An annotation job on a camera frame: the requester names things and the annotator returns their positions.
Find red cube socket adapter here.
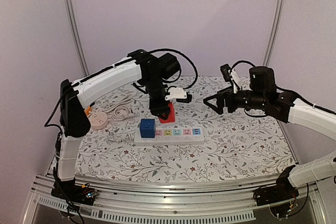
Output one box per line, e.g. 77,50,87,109
159,102,175,124

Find orange power strip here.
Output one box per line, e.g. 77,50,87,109
85,106,92,116

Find floral table mat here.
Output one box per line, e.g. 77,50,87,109
51,76,294,184

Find blue cube socket adapter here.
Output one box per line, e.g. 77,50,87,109
139,119,155,138

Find pink round power socket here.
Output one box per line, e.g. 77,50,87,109
88,112,108,130

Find white coiled power cable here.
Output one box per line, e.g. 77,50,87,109
101,95,137,121

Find right aluminium frame post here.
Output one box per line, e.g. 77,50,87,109
262,0,285,67

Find aluminium frame post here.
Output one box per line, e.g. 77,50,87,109
262,0,285,67
64,0,89,76

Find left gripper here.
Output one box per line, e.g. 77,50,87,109
143,76,171,120

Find power strip cable and plug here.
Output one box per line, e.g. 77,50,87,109
106,131,137,143

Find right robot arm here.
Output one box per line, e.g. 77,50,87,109
203,64,335,206

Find white multicolour power strip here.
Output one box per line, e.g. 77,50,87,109
134,127,205,146

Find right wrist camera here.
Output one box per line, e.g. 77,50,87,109
220,64,242,93

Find left aluminium frame post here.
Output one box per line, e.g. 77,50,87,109
64,0,89,76

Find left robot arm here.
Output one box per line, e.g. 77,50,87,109
51,48,181,206

